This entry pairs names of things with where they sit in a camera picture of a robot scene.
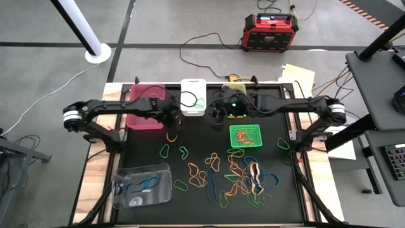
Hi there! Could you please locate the black cable bundle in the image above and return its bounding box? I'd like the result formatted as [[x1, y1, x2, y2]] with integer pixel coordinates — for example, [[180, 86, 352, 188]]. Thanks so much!
[[311, 66, 357, 102]]

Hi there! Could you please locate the grey side table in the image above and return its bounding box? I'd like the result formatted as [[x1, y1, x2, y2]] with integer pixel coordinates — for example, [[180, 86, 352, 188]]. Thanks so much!
[[344, 47, 405, 208]]

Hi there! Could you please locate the black power cable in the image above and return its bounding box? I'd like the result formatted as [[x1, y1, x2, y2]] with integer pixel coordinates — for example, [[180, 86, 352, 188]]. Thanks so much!
[[179, 32, 244, 79]]

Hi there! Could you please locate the tan rubber band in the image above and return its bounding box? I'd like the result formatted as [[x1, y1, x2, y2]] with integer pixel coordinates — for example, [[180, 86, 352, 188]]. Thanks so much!
[[249, 160, 265, 196]]

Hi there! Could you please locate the white paper sheet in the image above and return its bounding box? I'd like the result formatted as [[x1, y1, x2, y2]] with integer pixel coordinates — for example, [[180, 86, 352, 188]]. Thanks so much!
[[327, 126, 358, 161]]

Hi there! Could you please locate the wide blue rubber band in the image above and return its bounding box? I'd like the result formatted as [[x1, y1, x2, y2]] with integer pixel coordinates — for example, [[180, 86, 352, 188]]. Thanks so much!
[[206, 167, 218, 203]]

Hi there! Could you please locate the yellow cable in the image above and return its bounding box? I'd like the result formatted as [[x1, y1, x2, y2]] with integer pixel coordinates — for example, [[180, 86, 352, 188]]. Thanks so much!
[[289, 0, 318, 22]]

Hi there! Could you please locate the yellow paper folder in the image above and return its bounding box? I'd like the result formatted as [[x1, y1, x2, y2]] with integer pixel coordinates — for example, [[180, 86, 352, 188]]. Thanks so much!
[[280, 64, 316, 96]]

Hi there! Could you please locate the black stand post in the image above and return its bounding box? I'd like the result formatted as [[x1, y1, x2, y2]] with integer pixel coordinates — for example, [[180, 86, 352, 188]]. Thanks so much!
[[359, 14, 405, 63]]

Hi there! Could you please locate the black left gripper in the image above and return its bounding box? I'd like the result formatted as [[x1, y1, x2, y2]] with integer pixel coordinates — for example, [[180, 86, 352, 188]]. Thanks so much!
[[148, 96, 184, 137]]

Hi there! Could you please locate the white plastic basket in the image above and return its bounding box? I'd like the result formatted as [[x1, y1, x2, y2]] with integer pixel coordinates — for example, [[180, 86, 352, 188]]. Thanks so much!
[[179, 78, 208, 117]]

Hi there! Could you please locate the dark blue rubber band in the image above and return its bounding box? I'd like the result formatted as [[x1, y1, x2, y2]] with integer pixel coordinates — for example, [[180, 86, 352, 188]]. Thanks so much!
[[125, 175, 160, 194]]

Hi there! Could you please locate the pink plastic basket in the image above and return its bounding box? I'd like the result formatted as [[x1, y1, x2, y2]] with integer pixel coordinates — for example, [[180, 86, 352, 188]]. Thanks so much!
[[125, 83, 167, 131]]

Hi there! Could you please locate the yellow plastic basket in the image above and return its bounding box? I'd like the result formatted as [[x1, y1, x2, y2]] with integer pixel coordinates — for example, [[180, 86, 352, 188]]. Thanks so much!
[[221, 82, 248, 120]]

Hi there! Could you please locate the black cable coil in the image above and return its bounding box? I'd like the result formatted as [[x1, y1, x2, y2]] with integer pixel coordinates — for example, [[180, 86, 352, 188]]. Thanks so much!
[[393, 85, 405, 117]]

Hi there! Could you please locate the grey desk frame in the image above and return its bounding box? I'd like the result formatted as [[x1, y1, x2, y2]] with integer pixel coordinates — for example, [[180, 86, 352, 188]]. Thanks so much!
[[0, 128, 53, 228]]

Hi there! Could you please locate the clear plastic bin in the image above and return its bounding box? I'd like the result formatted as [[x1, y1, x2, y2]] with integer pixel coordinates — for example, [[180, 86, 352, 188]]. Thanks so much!
[[112, 161, 174, 209]]

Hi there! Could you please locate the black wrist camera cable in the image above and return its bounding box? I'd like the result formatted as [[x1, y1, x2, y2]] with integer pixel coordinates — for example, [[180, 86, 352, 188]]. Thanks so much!
[[180, 91, 199, 109]]

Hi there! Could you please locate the black keyboard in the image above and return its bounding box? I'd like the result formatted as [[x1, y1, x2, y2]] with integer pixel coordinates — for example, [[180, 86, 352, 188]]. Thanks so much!
[[381, 142, 405, 182]]

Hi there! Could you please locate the yellow rubber band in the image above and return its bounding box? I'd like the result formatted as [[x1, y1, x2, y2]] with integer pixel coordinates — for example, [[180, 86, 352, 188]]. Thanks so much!
[[189, 175, 207, 188], [204, 153, 221, 173], [239, 176, 252, 194], [228, 155, 244, 177]]

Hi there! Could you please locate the red black power station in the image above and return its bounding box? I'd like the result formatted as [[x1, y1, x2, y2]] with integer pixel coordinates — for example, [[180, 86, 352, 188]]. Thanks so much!
[[242, 13, 300, 53]]

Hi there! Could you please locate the white floor cable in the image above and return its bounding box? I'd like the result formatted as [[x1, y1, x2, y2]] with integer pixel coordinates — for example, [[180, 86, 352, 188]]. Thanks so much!
[[1, 63, 101, 136]]

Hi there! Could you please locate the orange cord plug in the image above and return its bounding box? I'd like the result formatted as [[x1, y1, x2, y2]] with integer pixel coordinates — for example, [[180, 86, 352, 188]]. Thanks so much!
[[228, 74, 252, 83]]

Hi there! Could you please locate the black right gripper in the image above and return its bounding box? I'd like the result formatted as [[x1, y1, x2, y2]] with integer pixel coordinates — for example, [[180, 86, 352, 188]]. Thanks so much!
[[207, 90, 252, 131]]

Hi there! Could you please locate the green lattice basket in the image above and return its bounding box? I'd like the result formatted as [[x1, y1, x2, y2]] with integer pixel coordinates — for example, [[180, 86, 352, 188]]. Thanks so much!
[[228, 123, 264, 149]]

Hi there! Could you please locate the black floor cable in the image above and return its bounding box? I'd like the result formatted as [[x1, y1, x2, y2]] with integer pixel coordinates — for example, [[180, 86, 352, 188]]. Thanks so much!
[[256, 0, 283, 14]]

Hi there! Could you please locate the white black pole with base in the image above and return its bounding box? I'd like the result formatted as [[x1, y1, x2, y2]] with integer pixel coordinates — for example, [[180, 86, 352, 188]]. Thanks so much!
[[50, 0, 112, 64]]

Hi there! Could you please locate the thin green rubber band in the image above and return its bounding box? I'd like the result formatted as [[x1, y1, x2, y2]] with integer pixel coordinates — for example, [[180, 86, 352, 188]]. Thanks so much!
[[227, 148, 246, 159]]

